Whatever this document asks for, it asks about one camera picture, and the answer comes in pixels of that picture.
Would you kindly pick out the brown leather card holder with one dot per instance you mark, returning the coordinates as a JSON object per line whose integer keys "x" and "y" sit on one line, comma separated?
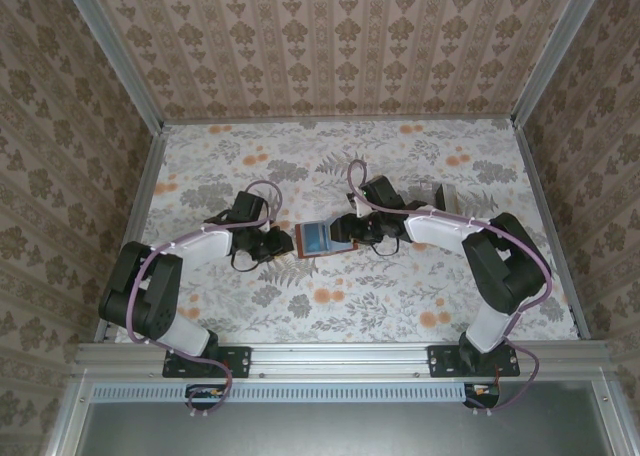
{"x": 345, "y": 246}

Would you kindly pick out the blue credit card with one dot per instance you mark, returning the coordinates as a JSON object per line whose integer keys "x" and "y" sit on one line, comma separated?
{"x": 315, "y": 237}

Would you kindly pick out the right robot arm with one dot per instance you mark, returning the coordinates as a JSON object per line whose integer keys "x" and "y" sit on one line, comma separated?
{"x": 500, "y": 271}

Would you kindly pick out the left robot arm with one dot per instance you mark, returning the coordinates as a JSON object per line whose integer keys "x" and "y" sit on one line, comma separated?
{"x": 150, "y": 286}

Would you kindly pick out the grey credit card stack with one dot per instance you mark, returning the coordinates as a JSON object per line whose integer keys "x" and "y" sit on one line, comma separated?
{"x": 445, "y": 198}

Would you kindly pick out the floral patterned table cover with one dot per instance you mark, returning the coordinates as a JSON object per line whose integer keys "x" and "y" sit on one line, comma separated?
{"x": 350, "y": 301}

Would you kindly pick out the grey metal panel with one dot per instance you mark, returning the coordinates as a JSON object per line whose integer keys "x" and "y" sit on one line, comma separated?
{"x": 325, "y": 431}

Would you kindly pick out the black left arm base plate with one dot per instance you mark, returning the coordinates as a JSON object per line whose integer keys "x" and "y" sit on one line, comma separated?
{"x": 235, "y": 361}

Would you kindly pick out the aluminium cross rail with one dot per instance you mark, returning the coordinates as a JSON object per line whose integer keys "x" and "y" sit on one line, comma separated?
{"x": 340, "y": 358}

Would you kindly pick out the aluminium side rail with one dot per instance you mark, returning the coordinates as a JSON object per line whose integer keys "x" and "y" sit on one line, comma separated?
{"x": 542, "y": 201}
{"x": 142, "y": 191}

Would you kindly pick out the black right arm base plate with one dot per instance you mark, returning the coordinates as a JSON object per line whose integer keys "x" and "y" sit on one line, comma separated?
{"x": 445, "y": 361}

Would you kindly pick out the aluminium frame post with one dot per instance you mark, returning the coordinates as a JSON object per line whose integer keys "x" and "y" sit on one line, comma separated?
{"x": 557, "y": 51}
{"x": 125, "y": 66}

